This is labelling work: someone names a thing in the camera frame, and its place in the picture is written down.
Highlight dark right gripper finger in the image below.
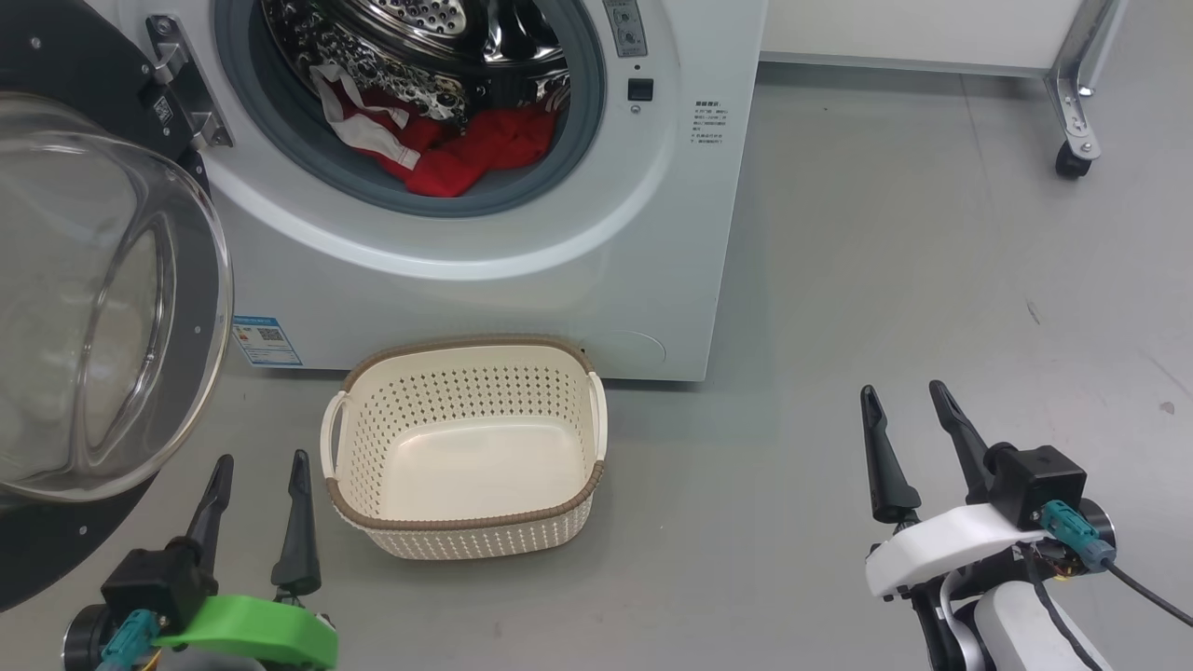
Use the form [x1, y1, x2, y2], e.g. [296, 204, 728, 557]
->
[859, 385, 922, 525]
[928, 380, 996, 504]

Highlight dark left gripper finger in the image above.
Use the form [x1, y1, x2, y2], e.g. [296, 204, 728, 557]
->
[185, 454, 236, 571]
[271, 449, 322, 599]

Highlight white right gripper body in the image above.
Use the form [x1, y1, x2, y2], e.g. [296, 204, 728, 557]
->
[865, 503, 1045, 600]

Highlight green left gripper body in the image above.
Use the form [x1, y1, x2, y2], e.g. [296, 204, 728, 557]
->
[154, 595, 339, 671]

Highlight black washer door with glass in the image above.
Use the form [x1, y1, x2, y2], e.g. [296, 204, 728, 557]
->
[0, 0, 234, 616]

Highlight red basketball jersey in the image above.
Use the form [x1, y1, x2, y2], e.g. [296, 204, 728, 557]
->
[310, 63, 560, 199]

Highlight cream perforated laundry basket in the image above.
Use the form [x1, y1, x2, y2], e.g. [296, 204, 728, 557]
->
[320, 334, 609, 561]

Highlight white front-load washing machine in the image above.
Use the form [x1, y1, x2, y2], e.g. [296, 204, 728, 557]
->
[89, 0, 770, 383]

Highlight grey rubber door gasket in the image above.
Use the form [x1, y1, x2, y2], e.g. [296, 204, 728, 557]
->
[214, 0, 607, 218]

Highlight silver door hinge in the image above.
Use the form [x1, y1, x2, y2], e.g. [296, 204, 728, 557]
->
[144, 14, 234, 150]

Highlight blue energy label sticker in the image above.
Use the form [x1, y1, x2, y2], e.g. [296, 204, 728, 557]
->
[231, 315, 304, 368]

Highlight metal stand leg with caster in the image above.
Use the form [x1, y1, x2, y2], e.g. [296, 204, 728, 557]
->
[1044, 0, 1131, 180]

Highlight small printed text sticker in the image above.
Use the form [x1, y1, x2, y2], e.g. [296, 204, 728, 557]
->
[692, 100, 731, 147]

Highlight stainless steel washer drum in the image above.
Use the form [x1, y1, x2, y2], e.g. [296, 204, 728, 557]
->
[261, 0, 574, 122]

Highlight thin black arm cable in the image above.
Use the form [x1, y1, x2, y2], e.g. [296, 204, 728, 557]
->
[1021, 545, 1105, 671]

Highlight teal-plug left camera cable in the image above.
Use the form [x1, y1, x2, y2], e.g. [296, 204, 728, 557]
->
[96, 610, 159, 671]

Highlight teal-plug camera cable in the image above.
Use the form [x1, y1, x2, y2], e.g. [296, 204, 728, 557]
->
[96, 610, 159, 671]
[1041, 500, 1193, 627]

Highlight teal-plug right camera cable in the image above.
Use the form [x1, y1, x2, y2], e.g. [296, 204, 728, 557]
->
[1041, 500, 1193, 627]

